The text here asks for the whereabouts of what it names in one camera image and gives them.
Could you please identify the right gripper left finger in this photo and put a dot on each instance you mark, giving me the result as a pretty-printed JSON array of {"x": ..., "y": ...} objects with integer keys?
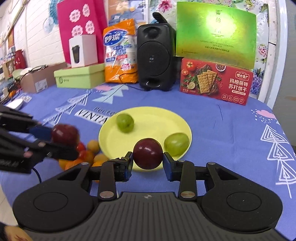
[{"x": 108, "y": 174}]

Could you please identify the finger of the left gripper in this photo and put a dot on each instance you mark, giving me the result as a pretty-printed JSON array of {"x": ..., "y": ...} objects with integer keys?
[
  {"x": 46, "y": 150},
  {"x": 40, "y": 132}
]

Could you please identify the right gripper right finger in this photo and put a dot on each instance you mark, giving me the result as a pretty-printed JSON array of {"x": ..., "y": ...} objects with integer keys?
[{"x": 187, "y": 174}]

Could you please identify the dark red plum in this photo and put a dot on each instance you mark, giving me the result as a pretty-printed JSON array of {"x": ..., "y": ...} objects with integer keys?
[
  {"x": 64, "y": 134},
  {"x": 148, "y": 153}
]

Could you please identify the large orange mandarin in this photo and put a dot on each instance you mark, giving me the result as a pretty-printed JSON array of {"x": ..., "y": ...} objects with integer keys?
[{"x": 65, "y": 164}]

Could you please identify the green plum near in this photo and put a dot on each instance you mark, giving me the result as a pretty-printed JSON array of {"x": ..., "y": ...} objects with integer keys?
[{"x": 175, "y": 144}]

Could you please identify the green plum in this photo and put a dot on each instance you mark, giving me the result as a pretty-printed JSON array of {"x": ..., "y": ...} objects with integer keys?
[
  {"x": 175, "y": 144},
  {"x": 125, "y": 122}
]

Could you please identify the tan longan fruit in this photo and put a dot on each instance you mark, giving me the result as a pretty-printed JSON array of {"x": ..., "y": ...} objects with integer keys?
[{"x": 93, "y": 146}]

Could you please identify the white remote device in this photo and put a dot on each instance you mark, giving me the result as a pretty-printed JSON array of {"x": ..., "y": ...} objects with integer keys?
[{"x": 15, "y": 104}]

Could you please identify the red cherry tomato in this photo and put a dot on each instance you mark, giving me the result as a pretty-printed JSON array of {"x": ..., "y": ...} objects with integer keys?
[{"x": 80, "y": 147}]

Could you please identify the brown cardboard box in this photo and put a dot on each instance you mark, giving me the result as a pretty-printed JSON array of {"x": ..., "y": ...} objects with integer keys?
[{"x": 40, "y": 78}]

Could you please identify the green plum far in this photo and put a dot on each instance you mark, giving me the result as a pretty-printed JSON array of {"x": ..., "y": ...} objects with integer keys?
[{"x": 125, "y": 122}]

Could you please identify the yellow plate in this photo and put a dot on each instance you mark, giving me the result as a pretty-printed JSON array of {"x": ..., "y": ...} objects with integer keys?
[{"x": 149, "y": 122}]

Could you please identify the red kettle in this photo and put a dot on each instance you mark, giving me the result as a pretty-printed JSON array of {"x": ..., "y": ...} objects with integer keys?
[{"x": 19, "y": 62}]

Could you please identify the blue printed tablecloth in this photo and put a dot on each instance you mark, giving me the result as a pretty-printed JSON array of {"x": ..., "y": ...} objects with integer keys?
[{"x": 246, "y": 139}]

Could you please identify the light green shoe box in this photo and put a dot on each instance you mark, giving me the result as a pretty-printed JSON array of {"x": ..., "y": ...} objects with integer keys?
[{"x": 86, "y": 77}]

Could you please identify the red cracker box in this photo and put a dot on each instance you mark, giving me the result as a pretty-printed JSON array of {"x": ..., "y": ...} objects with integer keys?
[{"x": 215, "y": 80}]

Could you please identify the white cup box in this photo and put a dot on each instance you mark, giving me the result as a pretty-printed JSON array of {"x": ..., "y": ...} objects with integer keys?
[{"x": 83, "y": 50}]

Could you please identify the orange paper cup pack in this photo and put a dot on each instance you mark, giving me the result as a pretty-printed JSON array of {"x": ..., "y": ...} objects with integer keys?
[{"x": 120, "y": 59}]

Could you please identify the magenta paper bag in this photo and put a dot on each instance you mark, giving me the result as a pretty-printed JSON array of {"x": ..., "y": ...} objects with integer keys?
[{"x": 85, "y": 17}]

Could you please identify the black speaker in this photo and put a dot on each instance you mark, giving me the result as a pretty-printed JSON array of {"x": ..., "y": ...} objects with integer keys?
[{"x": 156, "y": 49}]

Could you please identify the green gift box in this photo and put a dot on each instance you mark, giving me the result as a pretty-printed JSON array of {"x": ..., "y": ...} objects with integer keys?
[{"x": 216, "y": 33}]

